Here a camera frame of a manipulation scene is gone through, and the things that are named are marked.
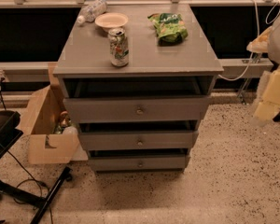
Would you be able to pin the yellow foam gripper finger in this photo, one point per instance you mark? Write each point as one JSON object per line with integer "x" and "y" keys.
{"x": 267, "y": 104}

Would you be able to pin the grey top drawer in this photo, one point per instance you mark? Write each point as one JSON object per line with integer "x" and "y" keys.
{"x": 132, "y": 110}

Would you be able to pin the grey drawer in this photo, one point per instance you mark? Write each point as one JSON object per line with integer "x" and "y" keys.
{"x": 139, "y": 163}
{"x": 138, "y": 140}
{"x": 132, "y": 110}

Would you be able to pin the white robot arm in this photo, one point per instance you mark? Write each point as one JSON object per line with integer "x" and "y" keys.
{"x": 268, "y": 42}

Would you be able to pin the grey drawer cabinet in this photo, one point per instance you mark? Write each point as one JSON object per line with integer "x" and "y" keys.
{"x": 186, "y": 70}

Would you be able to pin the grey bottom drawer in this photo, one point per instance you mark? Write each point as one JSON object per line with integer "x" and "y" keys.
{"x": 139, "y": 163}

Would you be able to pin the grey middle drawer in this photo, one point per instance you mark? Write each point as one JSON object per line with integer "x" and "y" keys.
{"x": 138, "y": 140}

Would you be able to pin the green chip bag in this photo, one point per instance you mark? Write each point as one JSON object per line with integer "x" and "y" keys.
{"x": 170, "y": 27}

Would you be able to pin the crumpled soda can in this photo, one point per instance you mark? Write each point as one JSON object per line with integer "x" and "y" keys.
{"x": 119, "y": 50}

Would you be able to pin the beige paper bowl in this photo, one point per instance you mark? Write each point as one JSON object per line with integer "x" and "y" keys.
{"x": 111, "y": 20}

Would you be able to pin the clear plastic water bottle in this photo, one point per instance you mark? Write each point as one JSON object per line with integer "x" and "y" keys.
{"x": 90, "y": 12}

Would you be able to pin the cardboard box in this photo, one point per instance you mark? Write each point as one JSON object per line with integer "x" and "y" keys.
{"x": 39, "y": 120}

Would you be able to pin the metal railing post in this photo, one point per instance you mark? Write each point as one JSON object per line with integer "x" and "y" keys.
{"x": 255, "y": 58}

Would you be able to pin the black stand frame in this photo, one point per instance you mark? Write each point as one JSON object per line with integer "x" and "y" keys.
{"x": 9, "y": 135}

